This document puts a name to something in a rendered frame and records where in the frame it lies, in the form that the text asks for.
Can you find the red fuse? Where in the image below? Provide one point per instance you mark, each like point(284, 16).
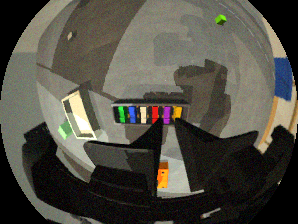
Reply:
point(155, 113)

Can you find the small green cube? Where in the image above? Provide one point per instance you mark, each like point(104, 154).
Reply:
point(65, 130)

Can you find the yellow fuse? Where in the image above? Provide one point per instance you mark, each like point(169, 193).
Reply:
point(177, 112)

